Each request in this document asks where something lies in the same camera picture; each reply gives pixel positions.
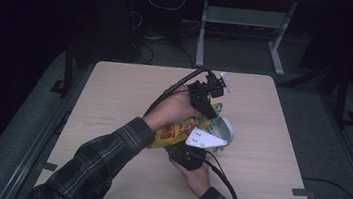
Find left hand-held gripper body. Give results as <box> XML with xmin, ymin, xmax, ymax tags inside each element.
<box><xmin>186</xmin><ymin>68</ymin><xmax>236</xmax><ymax>114</ymax></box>

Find colourful spouted refill pouch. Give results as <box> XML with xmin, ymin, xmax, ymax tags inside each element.
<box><xmin>148</xmin><ymin>95</ymin><xmax>223</xmax><ymax>157</ymax></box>

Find person's left hand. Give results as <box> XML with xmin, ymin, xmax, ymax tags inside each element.
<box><xmin>142</xmin><ymin>87</ymin><xmax>205</xmax><ymax>136</ymax></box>

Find right hand-held gripper cable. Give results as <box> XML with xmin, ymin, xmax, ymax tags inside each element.
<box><xmin>197</xmin><ymin>151</ymin><xmax>247</xmax><ymax>199</ymax></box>

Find black cables behind table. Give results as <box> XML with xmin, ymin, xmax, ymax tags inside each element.
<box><xmin>131</xmin><ymin>38</ymin><xmax>199</xmax><ymax>70</ymax></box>

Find black tape strip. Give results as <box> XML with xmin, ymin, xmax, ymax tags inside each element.
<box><xmin>290</xmin><ymin>187</ymin><xmax>316</xmax><ymax>199</ymax></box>
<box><xmin>35</xmin><ymin>160</ymin><xmax>59</xmax><ymax>172</ymax></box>

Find person's right hand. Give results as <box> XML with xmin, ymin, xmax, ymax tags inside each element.
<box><xmin>167</xmin><ymin>158</ymin><xmax>214</xmax><ymax>199</ymax></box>

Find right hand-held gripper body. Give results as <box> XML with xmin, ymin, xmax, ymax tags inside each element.
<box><xmin>163</xmin><ymin>124</ymin><xmax>230</xmax><ymax>175</ymax></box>

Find black metal stand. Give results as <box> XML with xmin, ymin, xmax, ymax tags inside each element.
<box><xmin>48</xmin><ymin>41</ymin><xmax>78</xmax><ymax>99</ymax></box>
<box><xmin>316</xmin><ymin>62</ymin><xmax>353</xmax><ymax>129</ymax></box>

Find white lidded container with handle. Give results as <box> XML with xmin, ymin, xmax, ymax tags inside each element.
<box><xmin>205</xmin><ymin>113</ymin><xmax>237</xmax><ymax>157</ymax></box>

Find white desk frame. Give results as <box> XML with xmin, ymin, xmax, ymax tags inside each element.
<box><xmin>193</xmin><ymin>0</ymin><xmax>299</xmax><ymax>78</ymax></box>

